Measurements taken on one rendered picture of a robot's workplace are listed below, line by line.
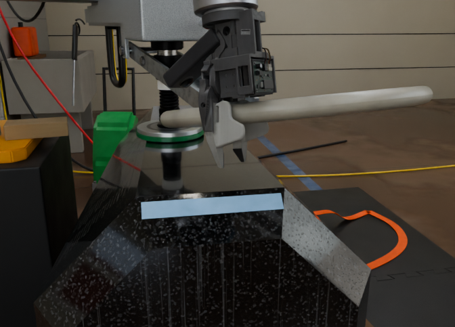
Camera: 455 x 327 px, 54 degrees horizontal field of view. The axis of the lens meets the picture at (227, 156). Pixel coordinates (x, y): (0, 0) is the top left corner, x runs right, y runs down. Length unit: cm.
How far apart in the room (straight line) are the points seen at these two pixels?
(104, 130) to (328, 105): 245
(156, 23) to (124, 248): 65
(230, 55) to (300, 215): 50
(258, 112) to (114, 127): 240
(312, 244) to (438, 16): 678
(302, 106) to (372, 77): 656
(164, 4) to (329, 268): 82
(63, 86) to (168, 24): 284
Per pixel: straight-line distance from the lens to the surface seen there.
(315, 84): 679
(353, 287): 111
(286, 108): 61
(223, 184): 101
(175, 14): 133
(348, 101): 63
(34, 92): 415
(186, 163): 117
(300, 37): 664
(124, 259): 95
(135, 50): 155
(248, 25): 61
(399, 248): 255
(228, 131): 61
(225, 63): 61
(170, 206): 95
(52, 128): 163
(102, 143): 298
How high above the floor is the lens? 116
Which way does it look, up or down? 17 degrees down
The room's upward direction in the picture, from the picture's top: straight up
